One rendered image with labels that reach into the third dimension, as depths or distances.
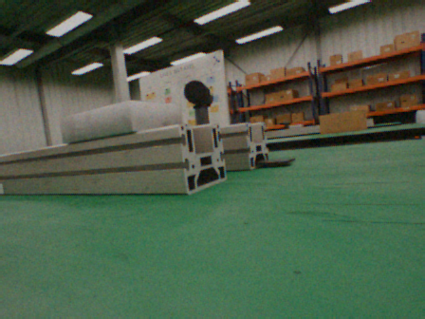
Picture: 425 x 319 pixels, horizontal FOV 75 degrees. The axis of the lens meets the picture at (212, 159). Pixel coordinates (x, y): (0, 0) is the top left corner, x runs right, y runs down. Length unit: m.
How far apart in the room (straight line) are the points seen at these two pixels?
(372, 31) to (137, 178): 10.89
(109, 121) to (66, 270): 0.26
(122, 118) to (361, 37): 10.86
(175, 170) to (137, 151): 0.07
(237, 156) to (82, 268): 0.37
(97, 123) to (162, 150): 0.12
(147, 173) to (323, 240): 0.25
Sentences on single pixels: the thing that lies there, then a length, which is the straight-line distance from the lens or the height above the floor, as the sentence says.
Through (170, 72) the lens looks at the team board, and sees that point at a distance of 4.17.
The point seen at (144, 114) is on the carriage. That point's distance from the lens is 0.39.
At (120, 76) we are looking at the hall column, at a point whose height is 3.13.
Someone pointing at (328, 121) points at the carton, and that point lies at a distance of 2.36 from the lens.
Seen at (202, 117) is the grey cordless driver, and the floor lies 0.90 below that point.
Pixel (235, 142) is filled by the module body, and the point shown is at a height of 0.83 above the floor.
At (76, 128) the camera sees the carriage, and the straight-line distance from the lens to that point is 0.47.
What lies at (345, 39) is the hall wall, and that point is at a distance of 11.18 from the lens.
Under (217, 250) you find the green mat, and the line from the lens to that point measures 0.16.
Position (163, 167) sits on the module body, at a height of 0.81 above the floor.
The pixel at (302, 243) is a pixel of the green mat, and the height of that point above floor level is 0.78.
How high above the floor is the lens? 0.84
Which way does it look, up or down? 4 degrees down
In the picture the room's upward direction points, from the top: 7 degrees counter-clockwise
